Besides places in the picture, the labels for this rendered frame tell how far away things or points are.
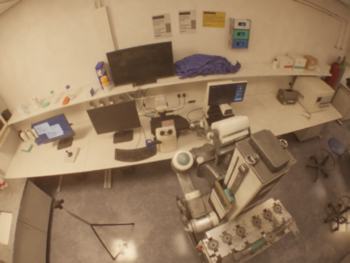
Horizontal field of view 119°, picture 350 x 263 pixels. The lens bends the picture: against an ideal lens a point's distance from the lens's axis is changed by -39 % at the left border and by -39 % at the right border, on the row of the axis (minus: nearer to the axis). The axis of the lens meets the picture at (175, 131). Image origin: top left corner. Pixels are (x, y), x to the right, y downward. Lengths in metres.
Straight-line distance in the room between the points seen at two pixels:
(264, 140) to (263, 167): 0.10
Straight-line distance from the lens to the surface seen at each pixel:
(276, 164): 0.59
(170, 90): 2.23
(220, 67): 2.03
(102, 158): 1.99
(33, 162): 2.70
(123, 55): 1.88
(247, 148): 0.65
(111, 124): 1.88
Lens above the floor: 2.19
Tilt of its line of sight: 46 degrees down
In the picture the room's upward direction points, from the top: 5 degrees counter-clockwise
